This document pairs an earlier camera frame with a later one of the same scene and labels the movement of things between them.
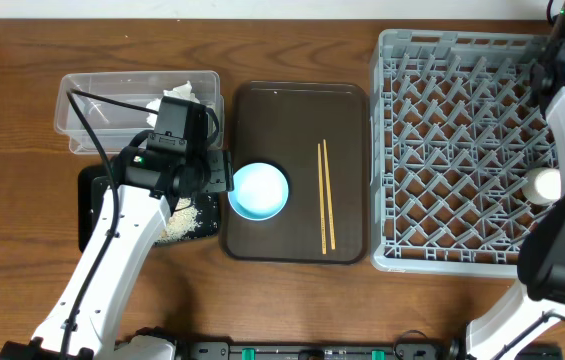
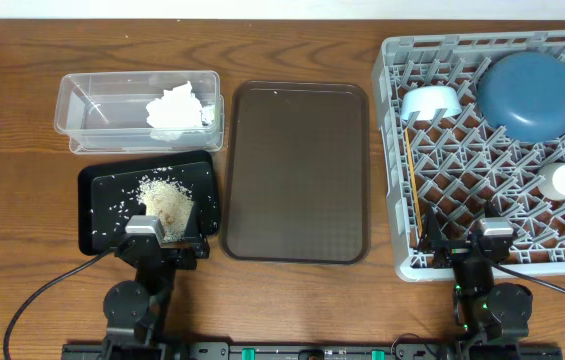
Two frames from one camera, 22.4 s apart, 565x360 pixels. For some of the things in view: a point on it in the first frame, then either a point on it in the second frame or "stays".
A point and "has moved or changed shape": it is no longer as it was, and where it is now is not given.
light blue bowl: x=260 y=191 to x=427 y=99
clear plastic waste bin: x=101 y=111 stays
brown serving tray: x=318 y=132 stays
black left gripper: x=221 y=166 to x=196 y=250
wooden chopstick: x=323 y=224 to x=414 y=185
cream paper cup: x=542 y=186 has moved or changed shape
